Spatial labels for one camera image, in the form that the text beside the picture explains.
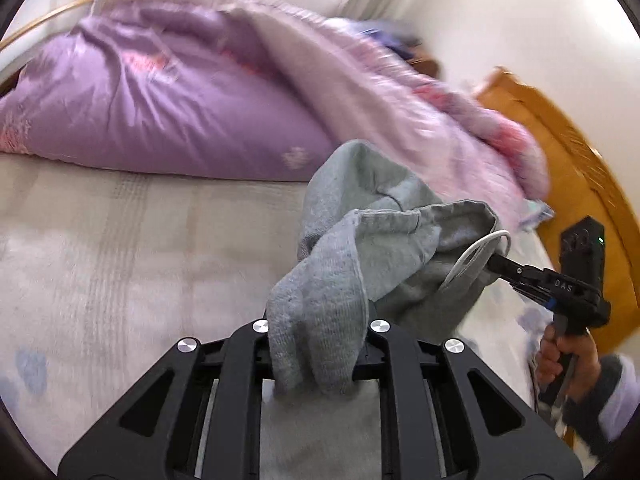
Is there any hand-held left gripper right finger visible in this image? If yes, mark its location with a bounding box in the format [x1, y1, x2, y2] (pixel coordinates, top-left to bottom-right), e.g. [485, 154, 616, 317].
[352, 319, 584, 480]

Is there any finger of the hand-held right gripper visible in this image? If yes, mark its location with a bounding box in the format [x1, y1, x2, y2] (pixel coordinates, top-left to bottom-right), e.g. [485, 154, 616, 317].
[506, 280, 558, 313]
[486, 254, 547, 285]

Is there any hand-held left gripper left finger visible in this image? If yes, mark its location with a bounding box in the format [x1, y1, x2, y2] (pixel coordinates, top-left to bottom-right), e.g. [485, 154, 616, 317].
[57, 320, 275, 480]

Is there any grey hooded sweatshirt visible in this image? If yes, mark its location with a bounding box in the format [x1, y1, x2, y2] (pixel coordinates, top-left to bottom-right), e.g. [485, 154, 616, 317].
[259, 139, 512, 480]

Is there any person's right hand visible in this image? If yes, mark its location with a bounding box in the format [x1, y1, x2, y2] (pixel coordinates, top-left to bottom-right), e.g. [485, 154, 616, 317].
[536, 323, 602, 403]

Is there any wooden headboard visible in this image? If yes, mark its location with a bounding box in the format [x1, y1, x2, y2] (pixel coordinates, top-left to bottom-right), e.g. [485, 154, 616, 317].
[414, 57, 640, 357]

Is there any bed with pale sheet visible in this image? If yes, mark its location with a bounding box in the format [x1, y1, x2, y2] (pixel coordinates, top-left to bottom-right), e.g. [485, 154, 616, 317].
[0, 152, 556, 466]

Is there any dark blue cloth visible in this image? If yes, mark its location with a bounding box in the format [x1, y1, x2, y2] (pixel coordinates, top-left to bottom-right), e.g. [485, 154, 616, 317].
[360, 19, 426, 61]

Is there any purple floral quilt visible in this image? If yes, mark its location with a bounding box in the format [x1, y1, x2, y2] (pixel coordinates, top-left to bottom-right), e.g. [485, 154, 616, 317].
[0, 0, 552, 231]

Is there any curved golden rod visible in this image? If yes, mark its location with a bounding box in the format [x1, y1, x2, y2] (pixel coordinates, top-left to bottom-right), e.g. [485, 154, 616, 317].
[0, 0, 109, 54]

